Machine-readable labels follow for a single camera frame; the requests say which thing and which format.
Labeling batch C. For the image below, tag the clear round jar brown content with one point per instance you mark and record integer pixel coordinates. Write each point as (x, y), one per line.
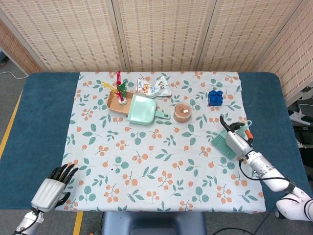
(182, 112)

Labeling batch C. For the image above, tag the mint green dustpan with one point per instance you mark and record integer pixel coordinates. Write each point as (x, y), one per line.
(141, 110)

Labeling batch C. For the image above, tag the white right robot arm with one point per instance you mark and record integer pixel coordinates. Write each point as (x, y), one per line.
(269, 176)

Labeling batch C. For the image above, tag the brown rectangular tray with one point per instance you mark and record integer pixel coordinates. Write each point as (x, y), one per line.
(115, 104)

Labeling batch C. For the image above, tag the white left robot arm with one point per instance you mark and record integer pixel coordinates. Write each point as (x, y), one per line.
(29, 220)

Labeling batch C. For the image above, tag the blue building block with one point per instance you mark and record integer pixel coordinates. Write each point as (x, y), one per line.
(215, 99)

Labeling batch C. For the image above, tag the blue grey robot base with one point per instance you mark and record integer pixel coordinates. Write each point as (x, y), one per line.
(151, 222)

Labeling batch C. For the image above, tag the black equipment beside table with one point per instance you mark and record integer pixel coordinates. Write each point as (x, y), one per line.
(306, 156)

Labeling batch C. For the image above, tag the crumpled snack wrapper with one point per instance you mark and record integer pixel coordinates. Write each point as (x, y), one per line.
(146, 88)

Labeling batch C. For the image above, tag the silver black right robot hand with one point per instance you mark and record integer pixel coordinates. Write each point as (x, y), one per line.
(237, 144)

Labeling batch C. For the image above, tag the white power strip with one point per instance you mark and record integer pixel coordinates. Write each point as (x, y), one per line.
(297, 117)

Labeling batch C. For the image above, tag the bamboo folding screen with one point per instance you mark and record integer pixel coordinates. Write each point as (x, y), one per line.
(159, 31)

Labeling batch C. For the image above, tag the colourful feather shuttlecock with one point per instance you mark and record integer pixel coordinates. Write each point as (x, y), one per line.
(121, 94)

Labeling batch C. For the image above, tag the blue felt table cover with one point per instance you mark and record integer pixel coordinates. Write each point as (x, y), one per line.
(36, 122)

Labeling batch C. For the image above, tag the floral print tablecloth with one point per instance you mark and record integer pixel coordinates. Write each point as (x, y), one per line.
(146, 147)

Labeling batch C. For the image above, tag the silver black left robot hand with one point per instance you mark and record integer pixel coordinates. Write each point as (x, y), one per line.
(49, 193)

